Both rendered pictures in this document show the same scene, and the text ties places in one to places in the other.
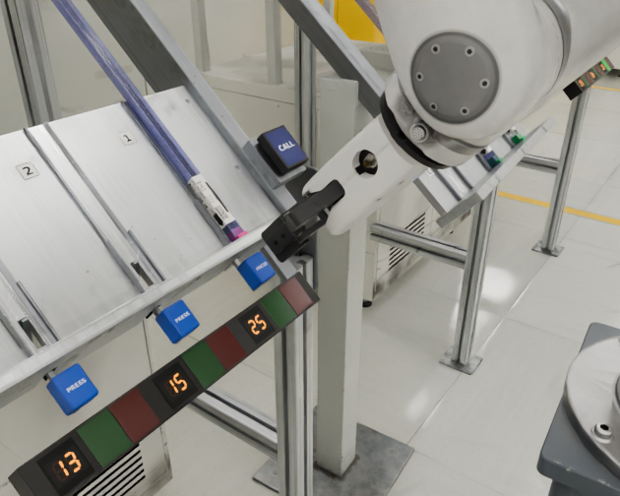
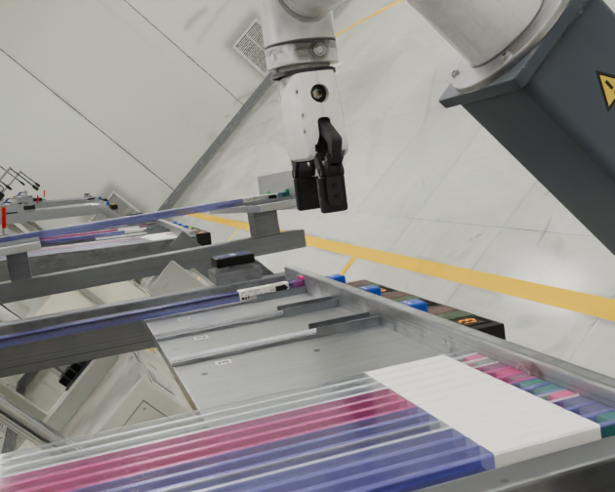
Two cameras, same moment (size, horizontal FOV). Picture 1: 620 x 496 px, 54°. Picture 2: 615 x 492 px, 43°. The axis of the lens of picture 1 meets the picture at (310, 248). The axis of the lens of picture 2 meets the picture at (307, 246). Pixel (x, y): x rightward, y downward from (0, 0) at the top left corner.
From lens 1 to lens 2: 67 cm
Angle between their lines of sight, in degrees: 42
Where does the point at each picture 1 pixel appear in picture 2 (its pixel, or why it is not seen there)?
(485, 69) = not seen: outside the picture
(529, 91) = not seen: outside the picture
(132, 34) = (62, 341)
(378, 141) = (310, 77)
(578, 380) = (474, 80)
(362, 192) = (334, 105)
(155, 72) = (106, 339)
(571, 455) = (516, 68)
